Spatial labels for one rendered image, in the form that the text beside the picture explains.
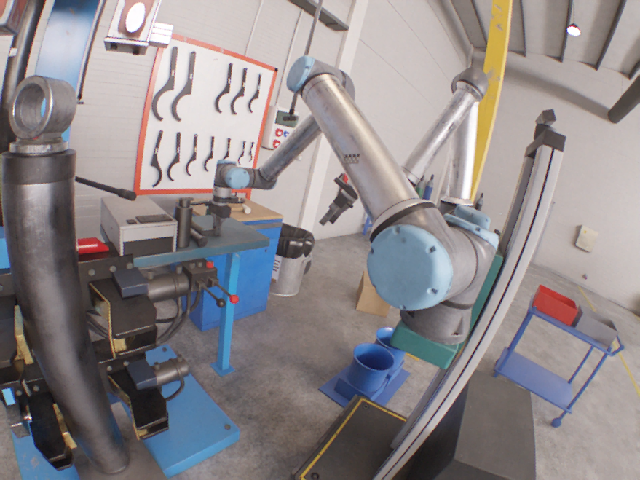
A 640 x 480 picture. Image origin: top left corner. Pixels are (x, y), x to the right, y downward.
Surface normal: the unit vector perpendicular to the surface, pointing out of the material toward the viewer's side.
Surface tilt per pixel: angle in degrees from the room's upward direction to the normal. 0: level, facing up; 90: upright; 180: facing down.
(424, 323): 70
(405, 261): 93
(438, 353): 90
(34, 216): 90
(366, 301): 90
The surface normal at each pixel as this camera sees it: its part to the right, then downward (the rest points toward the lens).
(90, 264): 0.76, 0.36
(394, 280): -0.73, 0.10
